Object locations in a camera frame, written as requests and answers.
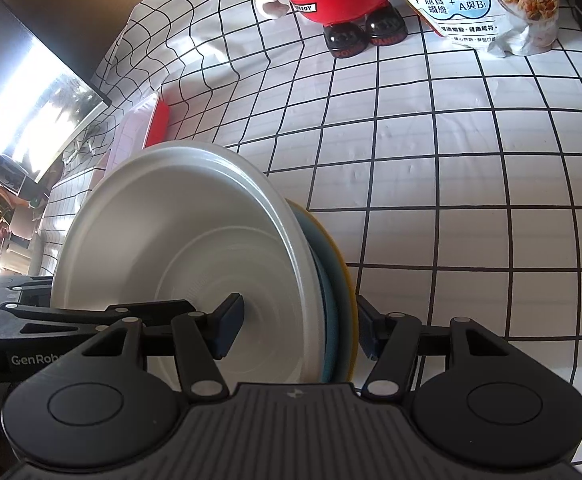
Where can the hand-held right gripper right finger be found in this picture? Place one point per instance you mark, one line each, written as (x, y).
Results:
(367, 332)

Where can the flat screen television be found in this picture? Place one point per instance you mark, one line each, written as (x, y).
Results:
(36, 85)

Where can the red container with pale lid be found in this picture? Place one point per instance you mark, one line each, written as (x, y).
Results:
(158, 125)

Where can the red and black toy figurine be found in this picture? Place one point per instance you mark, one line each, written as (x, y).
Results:
(331, 0)

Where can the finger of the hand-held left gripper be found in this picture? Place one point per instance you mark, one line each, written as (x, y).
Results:
(61, 317)
(21, 284)

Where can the blue bowl with white inside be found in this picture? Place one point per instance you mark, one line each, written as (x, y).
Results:
(329, 310)

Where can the red and white cereal bag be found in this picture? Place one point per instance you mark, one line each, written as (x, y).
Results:
(471, 5)

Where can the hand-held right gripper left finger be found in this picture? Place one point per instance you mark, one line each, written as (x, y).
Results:
(228, 325)

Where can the white plate with yellow rim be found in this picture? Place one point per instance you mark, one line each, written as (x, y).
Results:
(349, 290)

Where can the white black-checked tablecloth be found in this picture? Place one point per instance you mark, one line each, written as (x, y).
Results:
(446, 185)

